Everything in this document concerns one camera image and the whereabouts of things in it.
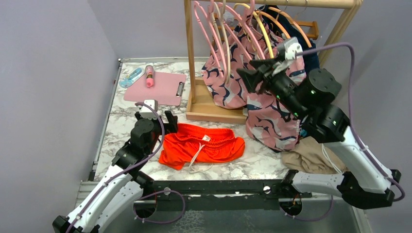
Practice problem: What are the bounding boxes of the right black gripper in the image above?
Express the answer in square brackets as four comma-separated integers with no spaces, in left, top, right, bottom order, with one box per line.
[237,56,308,119]

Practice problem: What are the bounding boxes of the orange shorts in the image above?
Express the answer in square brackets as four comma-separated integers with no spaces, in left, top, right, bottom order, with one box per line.
[158,123,245,173]

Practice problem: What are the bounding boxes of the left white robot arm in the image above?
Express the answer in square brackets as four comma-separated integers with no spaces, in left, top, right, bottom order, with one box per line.
[52,111,178,233]

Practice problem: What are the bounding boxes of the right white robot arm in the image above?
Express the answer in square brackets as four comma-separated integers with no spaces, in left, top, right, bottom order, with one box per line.
[237,58,401,210]

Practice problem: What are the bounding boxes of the pink shark print shorts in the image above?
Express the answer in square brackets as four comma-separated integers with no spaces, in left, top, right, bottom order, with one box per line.
[202,24,300,152]

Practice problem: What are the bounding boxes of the orange wooden hanger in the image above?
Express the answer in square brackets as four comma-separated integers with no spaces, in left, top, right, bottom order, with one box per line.
[256,6,313,48]

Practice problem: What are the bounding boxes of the yellow hanger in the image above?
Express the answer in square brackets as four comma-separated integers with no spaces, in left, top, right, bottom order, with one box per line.
[234,0,274,58]

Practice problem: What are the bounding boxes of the cream hanger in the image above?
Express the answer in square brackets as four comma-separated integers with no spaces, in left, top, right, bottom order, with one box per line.
[214,0,231,84]

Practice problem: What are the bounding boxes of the wooden clothes rack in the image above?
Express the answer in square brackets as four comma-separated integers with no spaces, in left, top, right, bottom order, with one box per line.
[184,0,363,124]

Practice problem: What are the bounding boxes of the pink clipboard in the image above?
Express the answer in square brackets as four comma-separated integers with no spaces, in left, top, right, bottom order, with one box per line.
[123,71,187,106]

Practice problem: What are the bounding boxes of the navy blue garment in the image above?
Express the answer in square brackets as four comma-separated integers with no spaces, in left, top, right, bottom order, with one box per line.
[257,4,322,75]

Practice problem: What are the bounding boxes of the pink tube bottle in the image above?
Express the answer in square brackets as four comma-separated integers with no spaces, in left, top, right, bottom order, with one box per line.
[145,65,155,88]

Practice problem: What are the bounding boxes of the light blue package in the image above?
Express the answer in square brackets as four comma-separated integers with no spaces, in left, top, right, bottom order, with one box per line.
[119,68,144,88]

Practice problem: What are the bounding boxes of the colourful print garment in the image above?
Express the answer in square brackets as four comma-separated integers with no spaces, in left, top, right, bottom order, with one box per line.
[298,128,308,139]

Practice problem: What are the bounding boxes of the beige garment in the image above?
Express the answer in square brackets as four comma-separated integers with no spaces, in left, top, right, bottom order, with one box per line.
[281,137,349,174]

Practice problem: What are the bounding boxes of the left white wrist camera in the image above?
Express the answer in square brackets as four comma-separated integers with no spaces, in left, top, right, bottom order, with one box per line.
[135,100,158,119]

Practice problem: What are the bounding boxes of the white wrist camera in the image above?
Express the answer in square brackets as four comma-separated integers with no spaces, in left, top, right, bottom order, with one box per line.
[135,100,158,119]
[272,37,303,75]

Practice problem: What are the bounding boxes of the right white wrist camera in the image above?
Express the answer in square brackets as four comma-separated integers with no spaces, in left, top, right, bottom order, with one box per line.
[272,37,303,75]

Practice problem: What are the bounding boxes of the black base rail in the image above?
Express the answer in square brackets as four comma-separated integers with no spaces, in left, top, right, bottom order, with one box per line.
[133,179,312,215]

